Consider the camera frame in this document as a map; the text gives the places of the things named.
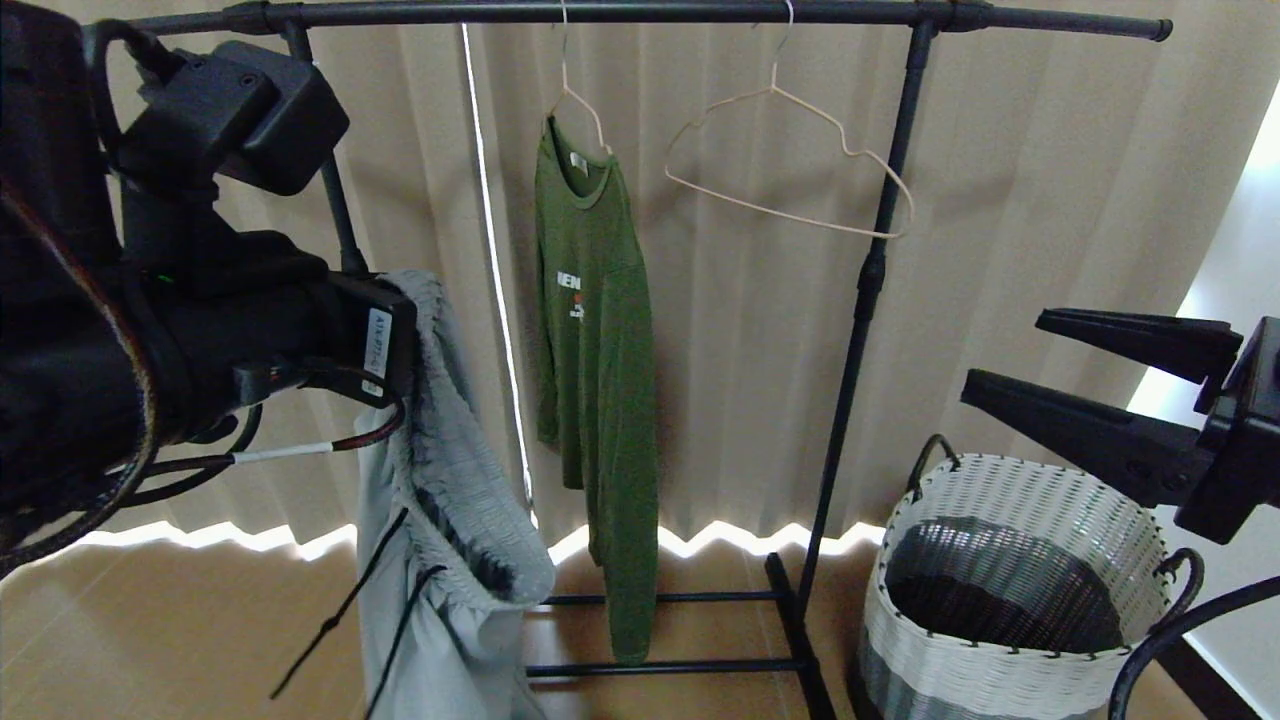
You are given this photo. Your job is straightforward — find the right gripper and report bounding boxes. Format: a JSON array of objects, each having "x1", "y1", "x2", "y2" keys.
[{"x1": 960, "y1": 308, "x2": 1280, "y2": 546}]

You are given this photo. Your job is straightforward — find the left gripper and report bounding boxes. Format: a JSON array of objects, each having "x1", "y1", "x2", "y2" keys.
[{"x1": 130, "y1": 235, "x2": 419, "y2": 441}]

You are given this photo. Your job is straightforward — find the pale grey garment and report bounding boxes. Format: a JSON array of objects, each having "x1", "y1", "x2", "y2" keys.
[{"x1": 270, "y1": 268, "x2": 557, "y2": 720}]

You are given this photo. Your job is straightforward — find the green long-sleeved shirt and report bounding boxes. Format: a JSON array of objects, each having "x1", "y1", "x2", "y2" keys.
[{"x1": 533, "y1": 115, "x2": 661, "y2": 666}]

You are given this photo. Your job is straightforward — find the pink clothes hanger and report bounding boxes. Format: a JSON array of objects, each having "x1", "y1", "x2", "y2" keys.
[
  {"x1": 545, "y1": 0, "x2": 613, "y2": 156},
  {"x1": 664, "y1": 0, "x2": 916, "y2": 239}
]

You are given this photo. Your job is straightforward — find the white laundry basket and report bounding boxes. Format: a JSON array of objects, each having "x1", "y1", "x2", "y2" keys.
[{"x1": 858, "y1": 433, "x2": 1206, "y2": 720}]

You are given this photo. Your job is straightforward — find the black clothes rack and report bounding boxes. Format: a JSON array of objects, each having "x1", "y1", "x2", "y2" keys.
[{"x1": 130, "y1": 0, "x2": 1174, "y2": 720}]

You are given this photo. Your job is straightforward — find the beige curtain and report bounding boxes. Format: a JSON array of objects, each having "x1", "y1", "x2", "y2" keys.
[{"x1": 0, "y1": 0, "x2": 1280, "y2": 561}]

